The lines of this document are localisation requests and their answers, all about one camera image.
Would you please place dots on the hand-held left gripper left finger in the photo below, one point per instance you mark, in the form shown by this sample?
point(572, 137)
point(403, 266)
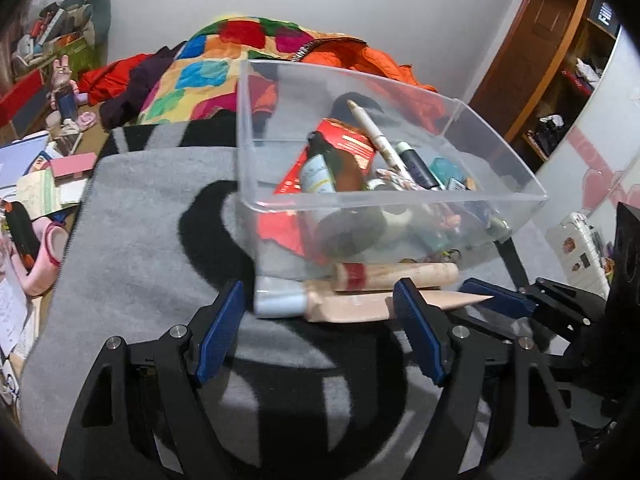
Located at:
point(220, 332)

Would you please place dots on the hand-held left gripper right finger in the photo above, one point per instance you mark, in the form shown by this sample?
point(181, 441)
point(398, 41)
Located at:
point(420, 335)

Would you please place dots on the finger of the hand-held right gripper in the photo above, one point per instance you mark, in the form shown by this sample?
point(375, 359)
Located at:
point(495, 297)
point(560, 292)

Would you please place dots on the beige tube with red band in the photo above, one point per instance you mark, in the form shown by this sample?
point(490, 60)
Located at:
point(415, 275)

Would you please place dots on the beige tube silver cap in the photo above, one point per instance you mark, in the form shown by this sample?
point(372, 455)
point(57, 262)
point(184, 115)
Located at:
point(350, 310)

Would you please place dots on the clear plastic box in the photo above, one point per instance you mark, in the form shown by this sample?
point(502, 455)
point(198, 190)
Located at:
point(260, 160)

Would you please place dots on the red foil packet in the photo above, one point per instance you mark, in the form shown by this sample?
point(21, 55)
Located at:
point(350, 142)

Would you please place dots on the pale green cosmetic tube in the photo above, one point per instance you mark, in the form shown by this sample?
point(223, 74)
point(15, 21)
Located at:
point(372, 130)

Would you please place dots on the white suitcase with stickers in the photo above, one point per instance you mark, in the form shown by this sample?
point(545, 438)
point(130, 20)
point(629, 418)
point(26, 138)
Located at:
point(577, 247)

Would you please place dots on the grey and black blanket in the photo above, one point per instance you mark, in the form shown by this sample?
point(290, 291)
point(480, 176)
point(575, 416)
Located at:
point(140, 240)

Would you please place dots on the white wardrobe door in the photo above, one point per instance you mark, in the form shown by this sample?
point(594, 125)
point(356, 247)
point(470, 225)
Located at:
point(590, 170)

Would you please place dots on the teal round container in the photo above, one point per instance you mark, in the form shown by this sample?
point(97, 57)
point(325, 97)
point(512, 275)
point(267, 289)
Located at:
point(445, 170)

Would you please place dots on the floral patterned pouch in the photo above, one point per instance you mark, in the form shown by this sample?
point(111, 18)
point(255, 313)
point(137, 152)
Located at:
point(397, 180)

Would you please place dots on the dark blue tube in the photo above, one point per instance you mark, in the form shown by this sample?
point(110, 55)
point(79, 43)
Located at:
point(415, 165)

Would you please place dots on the white label tube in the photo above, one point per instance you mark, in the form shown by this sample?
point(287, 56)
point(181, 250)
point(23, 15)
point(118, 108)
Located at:
point(317, 175)

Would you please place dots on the dark brown bottle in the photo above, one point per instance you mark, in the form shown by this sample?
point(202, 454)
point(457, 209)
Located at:
point(345, 165)

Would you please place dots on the pink shoe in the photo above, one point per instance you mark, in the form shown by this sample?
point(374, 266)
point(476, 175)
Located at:
point(47, 255)

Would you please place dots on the wooden shelf unit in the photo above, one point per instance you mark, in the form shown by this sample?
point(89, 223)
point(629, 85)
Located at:
point(570, 85)

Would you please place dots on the black and orange tool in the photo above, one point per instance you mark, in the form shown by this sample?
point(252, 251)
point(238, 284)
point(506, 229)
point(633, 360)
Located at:
point(22, 235)

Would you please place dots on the pink flat box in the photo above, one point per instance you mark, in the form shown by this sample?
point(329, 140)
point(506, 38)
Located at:
point(75, 166)

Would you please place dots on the pale green paper sheets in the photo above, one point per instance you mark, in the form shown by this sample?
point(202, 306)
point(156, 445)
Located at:
point(40, 192)

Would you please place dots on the wooden door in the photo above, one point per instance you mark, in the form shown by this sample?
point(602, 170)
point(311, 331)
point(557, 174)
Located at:
point(530, 60)

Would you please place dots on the dark purple garment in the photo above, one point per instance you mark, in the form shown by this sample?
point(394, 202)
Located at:
point(135, 97)

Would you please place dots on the colourful patchwork blanket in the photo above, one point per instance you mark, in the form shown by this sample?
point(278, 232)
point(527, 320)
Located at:
point(200, 75)

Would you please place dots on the orange padded jacket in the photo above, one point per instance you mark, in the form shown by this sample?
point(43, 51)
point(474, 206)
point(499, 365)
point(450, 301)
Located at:
point(380, 62)

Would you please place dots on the blue and white booklet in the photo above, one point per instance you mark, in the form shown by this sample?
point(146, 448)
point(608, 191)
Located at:
point(22, 160)

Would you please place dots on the red garment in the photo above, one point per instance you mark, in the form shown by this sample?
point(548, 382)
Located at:
point(112, 77)

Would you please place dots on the dark grey flat box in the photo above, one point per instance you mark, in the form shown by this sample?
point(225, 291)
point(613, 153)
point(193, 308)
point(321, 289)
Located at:
point(32, 115)

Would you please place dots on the pink bunny toy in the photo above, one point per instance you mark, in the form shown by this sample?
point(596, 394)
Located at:
point(64, 90)

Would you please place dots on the red flat box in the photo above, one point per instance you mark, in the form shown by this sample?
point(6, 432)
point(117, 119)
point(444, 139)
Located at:
point(22, 97)

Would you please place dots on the green storage box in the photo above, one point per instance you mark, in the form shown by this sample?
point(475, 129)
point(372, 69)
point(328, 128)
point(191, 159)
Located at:
point(60, 52)

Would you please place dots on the grey-green neck pillow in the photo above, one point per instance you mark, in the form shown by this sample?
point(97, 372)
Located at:
point(97, 10)

